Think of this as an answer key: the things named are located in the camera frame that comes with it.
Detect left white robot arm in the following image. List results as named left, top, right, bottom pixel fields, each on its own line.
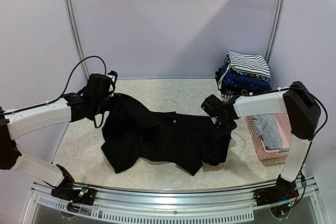
left=1, top=71, right=118, bottom=200

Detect aluminium corner post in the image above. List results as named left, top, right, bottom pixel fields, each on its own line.
left=265, top=0, right=285, bottom=63
left=59, top=0, right=92, bottom=84

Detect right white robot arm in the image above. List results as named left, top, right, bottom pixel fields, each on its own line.
left=201, top=81, right=321, bottom=201

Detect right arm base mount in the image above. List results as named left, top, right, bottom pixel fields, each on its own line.
left=253, top=175, right=307, bottom=207

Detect dark blue folded garment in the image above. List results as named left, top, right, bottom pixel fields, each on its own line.
left=220, top=66, right=271, bottom=92

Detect aluminium front rail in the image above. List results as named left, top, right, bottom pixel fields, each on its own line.
left=22, top=182, right=322, bottom=224

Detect blue orange patterned shorts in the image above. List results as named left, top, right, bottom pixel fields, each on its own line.
left=221, top=65, right=270, bottom=82

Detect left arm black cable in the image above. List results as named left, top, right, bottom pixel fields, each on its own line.
left=0, top=55, right=116, bottom=129

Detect grey garment in basket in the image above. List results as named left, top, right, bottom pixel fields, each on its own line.
left=252, top=114, right=282, bottom=150

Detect black white striped shirt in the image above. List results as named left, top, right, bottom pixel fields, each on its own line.
left=227, top=51, right=271, bottom=78

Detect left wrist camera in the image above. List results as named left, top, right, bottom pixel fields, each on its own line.
left=107, top=70, right=118, bottom=97

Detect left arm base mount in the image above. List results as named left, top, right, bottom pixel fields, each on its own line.
left=51, top=164, right=98, bottom=206

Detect right aluminium corner post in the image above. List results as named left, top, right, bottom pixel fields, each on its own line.
left=265, top=0, right=285, bottom=63

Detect left aluminium corner post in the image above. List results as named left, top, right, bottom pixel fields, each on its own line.
left=59, top=0, right=92, bottom=84

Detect black printed folded garment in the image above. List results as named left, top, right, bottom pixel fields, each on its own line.
left=215, top=68, right=263, bottom=100

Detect pink plastic laundry basket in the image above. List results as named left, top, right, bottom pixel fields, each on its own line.
left=245, top=113, right=291, bottom=166

